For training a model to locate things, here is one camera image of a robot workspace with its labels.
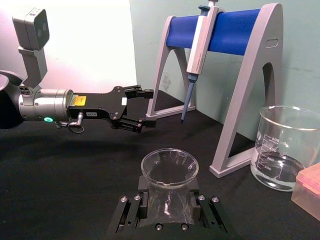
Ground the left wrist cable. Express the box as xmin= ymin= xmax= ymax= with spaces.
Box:
xmin=55 ymin=111 xmax=85 ymax=135

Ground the black table cloth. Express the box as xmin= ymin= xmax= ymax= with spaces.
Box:
xmin=0 ymin=89 xmax=320 ymax=240

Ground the clear glass beaker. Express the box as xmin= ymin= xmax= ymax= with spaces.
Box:
xmin=250 ymin=104 xmax=320 ymax=193

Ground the clear glass conical flask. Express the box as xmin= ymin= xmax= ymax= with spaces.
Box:
xmin=140 ymin=147 xmax=200 ymax=225

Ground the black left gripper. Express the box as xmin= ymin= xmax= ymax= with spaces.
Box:
xmin=67 ymin=84 xmax=157 ymax=134

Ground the grey stand with blue bar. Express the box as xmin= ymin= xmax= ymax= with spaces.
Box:
xmin=145 ymin=2 xmax=285 ymax=179

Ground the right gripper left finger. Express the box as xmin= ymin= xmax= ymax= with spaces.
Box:
xmin=107 ymin=174 xmax=153 ymax=235

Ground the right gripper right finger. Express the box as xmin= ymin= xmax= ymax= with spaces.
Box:
xmin=188 ymin=179 xmax=229 ymax=234

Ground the white and blue pipette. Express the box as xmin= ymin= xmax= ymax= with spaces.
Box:
xmin=180 ymin=0 xmax=220 ymax=125

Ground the pink plastic tip box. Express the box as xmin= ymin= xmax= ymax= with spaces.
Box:
xmin=290 ymin=162 xmax=320 ymax=222

